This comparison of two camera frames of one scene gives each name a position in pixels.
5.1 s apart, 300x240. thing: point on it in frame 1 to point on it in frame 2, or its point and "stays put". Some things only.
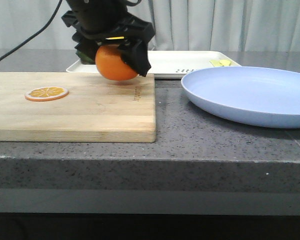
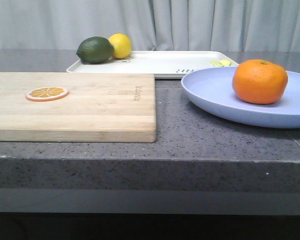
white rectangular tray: [174, 64] stays put
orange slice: [46, 93] stays put
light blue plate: [268, 96] stays put
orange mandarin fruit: [110, 64] to [259, 81]
